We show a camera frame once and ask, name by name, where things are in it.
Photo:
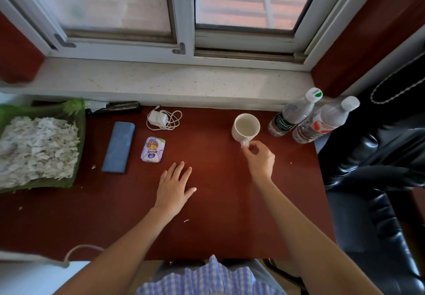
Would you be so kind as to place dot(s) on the person's left hand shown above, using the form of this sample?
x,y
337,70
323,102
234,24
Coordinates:
x,y
172,193

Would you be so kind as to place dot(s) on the person's right hand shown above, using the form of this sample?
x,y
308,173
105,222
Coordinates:
x,y
262,163

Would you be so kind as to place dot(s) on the person's right thumb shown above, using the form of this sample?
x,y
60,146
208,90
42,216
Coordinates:
x,y
246,153

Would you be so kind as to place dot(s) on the person's left middle finger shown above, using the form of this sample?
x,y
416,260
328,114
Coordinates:
x,y
179,171

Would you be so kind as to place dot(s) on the person's left thumb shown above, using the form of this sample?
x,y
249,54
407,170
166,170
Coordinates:
x,y
191,192

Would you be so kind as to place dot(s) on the person's left little finger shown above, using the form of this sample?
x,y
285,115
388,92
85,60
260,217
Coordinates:
x,y
163,179

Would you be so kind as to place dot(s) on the white ceramic mug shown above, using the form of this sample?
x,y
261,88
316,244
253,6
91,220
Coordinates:
x,y
245,129

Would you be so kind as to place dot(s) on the person's right forearm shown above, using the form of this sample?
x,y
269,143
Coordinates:
x,y
308,238

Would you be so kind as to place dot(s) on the person's left forearm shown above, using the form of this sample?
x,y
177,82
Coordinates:
x,y
116,258

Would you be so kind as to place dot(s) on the purple white tissue packet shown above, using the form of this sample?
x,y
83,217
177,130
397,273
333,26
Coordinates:
x,y
152,150

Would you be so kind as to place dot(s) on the blue fabric pouch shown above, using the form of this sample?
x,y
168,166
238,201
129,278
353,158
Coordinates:
x,y
118,147

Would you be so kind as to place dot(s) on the green label water bottle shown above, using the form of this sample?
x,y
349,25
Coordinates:
x,y
292,115

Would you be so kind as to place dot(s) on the red label water bottle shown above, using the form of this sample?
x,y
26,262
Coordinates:
x,y
322,120

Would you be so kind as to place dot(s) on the black folded umbrella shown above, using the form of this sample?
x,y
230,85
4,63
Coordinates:
x,y
119,107

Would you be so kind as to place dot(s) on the blue checkered garment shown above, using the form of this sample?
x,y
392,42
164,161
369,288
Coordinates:
x,y
209,280

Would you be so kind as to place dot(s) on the speckled stone window sill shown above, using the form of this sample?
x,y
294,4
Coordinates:
x,y
166,82

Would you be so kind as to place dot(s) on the crumpled white tissue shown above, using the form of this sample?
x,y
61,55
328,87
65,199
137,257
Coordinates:
x,y
94,105

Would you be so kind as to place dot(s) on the green plastic basket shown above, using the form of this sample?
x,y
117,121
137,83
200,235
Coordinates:
x,y
78,119

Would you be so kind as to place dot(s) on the pile of white shreds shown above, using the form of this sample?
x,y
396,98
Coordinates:
x,y
36,150

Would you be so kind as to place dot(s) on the black leather chair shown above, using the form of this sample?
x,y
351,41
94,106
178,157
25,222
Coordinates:
x,y
375,178

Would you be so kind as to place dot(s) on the white lace trim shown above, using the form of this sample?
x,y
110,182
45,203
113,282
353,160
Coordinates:
x,y
396,85

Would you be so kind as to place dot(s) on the white window frame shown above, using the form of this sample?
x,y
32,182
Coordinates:
x,y
182,16

